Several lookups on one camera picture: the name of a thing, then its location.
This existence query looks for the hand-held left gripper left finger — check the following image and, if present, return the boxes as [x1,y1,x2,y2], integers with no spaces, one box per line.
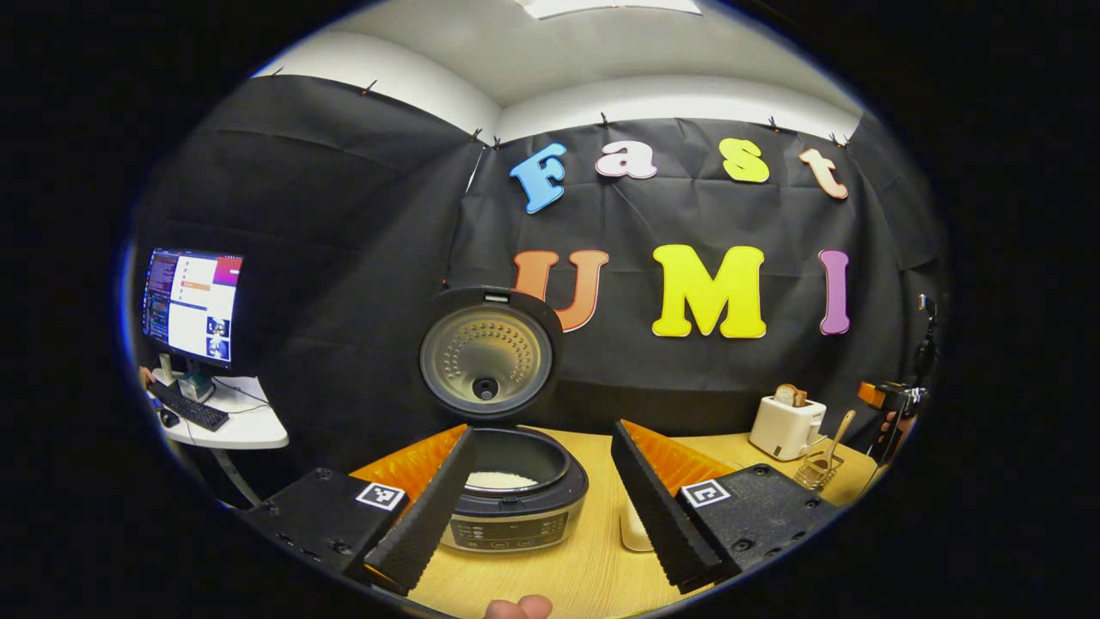
[245,424,476,596]

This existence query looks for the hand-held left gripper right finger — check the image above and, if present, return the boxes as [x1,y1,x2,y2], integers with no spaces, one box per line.
[611,420,841,594]

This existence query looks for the clear plastic rice container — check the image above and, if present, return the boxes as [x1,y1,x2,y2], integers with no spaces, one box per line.
[620,494,654,553]

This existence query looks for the wooden spoon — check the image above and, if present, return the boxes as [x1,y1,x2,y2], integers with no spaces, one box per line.
[821,409,858,472]

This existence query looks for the wire chopstick holder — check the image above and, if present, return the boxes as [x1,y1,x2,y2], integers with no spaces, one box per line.
[793,451,845,493]

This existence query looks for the dark grey rice cooker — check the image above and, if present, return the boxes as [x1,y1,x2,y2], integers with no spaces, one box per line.
[419,286,590,554]

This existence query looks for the white toaster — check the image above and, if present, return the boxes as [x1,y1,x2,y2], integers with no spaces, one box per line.
[749,395,828,462]

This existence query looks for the white side table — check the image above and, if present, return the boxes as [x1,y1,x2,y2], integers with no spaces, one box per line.
[155,376,290,508]

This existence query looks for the black keyboard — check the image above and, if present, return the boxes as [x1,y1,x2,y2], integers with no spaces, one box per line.
[148,383,230,432]

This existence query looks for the black backdrop cloth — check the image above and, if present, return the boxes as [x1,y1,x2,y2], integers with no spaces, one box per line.
[129,75,946,474]

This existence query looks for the computer monitor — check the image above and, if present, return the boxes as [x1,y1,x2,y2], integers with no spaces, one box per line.
[142,248,244,371]

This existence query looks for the ceiling light panel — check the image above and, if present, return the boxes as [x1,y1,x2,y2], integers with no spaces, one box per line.
[516,0,703,20]

